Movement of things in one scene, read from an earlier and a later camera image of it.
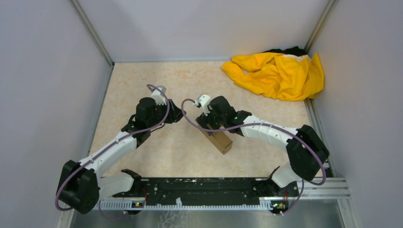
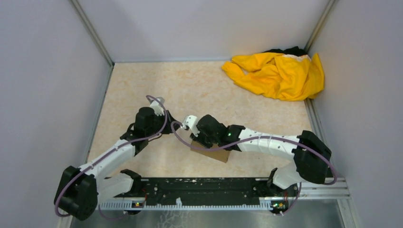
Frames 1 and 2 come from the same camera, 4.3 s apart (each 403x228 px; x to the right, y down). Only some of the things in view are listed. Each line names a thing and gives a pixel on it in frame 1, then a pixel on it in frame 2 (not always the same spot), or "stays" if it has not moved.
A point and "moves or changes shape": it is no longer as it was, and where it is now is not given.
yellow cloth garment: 282,76 stays
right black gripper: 204,119 to 197,137
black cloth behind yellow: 294,50 stays
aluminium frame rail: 314,188 stays
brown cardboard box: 220,139 moves or changes shape
